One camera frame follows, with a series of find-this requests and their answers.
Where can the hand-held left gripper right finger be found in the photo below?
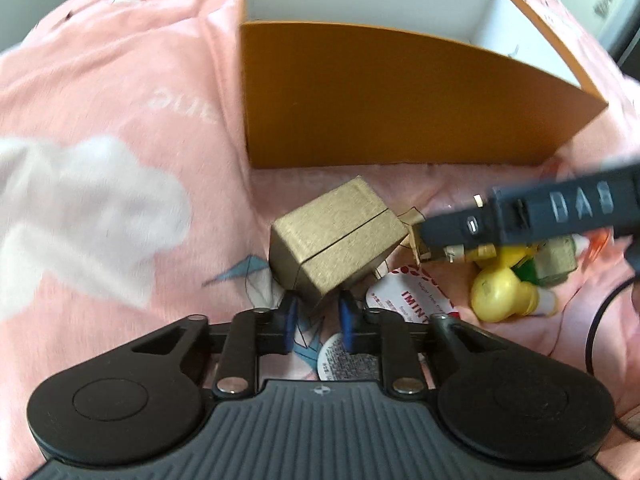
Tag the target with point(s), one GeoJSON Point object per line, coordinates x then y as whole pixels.
{"type": "Point", "coordinates": [348, 325]}

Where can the small green object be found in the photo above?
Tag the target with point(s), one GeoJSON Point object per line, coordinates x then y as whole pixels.
{"type": "Point", "coordinates": [526, 272]}

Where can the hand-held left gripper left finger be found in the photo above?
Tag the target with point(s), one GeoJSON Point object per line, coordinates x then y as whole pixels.
{"type": "Point", "coordinates": [290, 325]}

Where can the pink printed blanket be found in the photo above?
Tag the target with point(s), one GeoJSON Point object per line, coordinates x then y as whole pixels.
{"type": "Point", "coordinates": [125, 85]}

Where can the white cabinet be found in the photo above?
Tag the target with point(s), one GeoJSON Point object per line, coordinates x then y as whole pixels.
{"type": "Point", "coordinates": [615, 10]}

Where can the yellow bottle white cap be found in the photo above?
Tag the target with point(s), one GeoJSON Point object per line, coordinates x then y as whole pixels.
{"type": "Point", "coordinates": [495, 295]}

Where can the yellow toy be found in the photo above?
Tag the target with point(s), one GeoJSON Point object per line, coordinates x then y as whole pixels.
{"type": "Point", "coordinates": [505, 256]}

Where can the orange cardboard box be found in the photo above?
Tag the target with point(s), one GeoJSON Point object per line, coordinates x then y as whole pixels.
{"type": "Point", "coordinates": [400, 100]}

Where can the round white tin grey label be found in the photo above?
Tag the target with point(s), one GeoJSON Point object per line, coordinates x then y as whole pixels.
{"type": "Point", "coordinates": [330, 360]}

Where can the large gold gift box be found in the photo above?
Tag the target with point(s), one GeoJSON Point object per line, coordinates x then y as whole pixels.
{"type": "Point", "coordinates": [330, 240]}

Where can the round white tin red print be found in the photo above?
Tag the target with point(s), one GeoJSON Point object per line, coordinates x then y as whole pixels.
{"type": "Point", "coordinates": [400, 295]}

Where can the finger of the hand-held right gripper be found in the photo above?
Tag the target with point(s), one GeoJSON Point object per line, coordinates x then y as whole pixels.
{"type": "Point", "coordinates": [455, 230]}

